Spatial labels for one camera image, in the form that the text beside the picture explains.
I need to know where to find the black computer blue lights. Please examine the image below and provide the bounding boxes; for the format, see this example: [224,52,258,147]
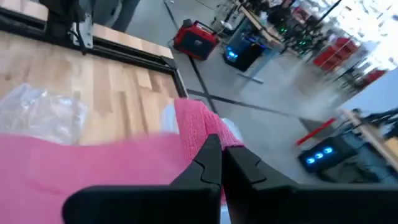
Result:
[297,136,359,174]
[223,33,266,73]

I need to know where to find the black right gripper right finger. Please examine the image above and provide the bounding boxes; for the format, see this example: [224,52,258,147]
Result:
[223,146,398,224]

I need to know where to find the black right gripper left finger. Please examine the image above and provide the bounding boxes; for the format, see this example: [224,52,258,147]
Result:
[62,134,223,224]

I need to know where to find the pink elastic bandage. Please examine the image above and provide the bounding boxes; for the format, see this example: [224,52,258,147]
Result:
[0,98,245,224]

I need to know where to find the red black generator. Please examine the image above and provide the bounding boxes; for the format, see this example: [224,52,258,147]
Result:
[173,19,220,62]

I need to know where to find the black metal table frame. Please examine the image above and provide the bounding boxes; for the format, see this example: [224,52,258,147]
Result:
[0,6,189,99]

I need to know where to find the clear plastic bag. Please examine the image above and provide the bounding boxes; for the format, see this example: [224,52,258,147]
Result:
[0,83,90,146]

